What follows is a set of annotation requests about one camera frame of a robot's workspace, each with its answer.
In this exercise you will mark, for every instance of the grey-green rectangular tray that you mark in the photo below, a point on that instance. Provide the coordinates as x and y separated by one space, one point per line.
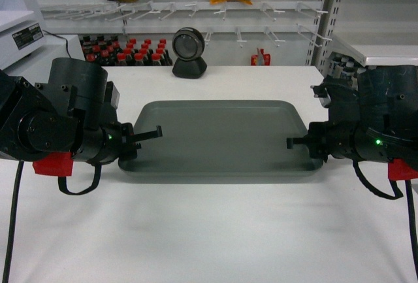
221 142

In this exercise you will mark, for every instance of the black barcode scanner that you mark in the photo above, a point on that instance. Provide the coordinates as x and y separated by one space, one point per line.
188 45

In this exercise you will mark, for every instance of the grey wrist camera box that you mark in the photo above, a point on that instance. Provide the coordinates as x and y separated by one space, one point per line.
112 95

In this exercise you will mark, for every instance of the white checkout counter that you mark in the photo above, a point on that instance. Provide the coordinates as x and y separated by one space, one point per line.
327 228

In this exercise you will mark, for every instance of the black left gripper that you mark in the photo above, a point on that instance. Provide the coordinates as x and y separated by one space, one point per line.
126 146

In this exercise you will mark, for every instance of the white cash drawer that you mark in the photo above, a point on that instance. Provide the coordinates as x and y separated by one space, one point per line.
59 46

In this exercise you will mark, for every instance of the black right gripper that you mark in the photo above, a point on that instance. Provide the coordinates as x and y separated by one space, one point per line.
328 138

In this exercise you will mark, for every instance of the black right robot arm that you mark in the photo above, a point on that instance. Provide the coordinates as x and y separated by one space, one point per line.
375 121

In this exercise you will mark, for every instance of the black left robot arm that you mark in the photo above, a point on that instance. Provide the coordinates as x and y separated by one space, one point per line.
72 117

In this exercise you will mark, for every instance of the white cash register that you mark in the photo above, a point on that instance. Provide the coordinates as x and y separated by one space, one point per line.
21 35

